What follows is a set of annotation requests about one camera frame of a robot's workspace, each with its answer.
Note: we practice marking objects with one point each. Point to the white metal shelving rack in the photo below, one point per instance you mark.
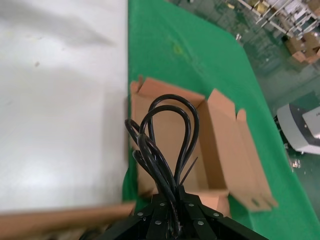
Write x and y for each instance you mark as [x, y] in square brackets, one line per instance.
[275, 15]

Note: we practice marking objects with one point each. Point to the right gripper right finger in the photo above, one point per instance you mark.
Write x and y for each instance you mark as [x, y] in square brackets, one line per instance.
[200, 222]

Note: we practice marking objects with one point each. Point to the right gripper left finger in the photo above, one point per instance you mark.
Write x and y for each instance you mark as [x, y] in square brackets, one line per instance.
[150, 222]

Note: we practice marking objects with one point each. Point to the green table cloth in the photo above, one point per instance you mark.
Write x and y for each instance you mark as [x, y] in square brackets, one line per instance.
[225, 62]

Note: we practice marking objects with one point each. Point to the white grey machine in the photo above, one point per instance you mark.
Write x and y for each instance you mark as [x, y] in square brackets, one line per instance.
[295, 130]

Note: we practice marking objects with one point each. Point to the brown cardboard carton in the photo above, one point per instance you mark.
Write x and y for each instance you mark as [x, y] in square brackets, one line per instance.
[312, 42]
[301, 57]

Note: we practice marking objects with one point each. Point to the empty brown cardboard box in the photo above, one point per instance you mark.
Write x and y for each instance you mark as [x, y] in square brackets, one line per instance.
[220, 150]

